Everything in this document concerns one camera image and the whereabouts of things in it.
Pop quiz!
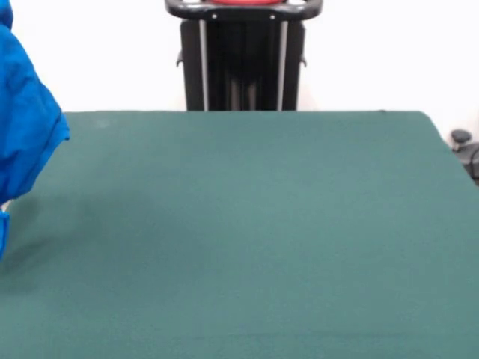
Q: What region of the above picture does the blue t-shirt with white print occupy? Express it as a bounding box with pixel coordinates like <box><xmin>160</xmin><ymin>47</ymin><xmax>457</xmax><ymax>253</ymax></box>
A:
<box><xmin>0</xmin><ymin>0</ymin><xmax>71</xmax><ymax>260</ymax></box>

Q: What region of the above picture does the dark green table cloth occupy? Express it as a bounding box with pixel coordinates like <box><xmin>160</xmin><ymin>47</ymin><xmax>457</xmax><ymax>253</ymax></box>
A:
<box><xmin>0</xmin><ymin>110</ymin><xmax>479</xmax><ymax>359</ymax></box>

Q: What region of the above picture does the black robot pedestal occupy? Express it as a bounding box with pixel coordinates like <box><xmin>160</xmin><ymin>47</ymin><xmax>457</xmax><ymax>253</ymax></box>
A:
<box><xmin>164</xmin><ymin>0</ymin><xmax>323</xmax><ymax>112</ymax></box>

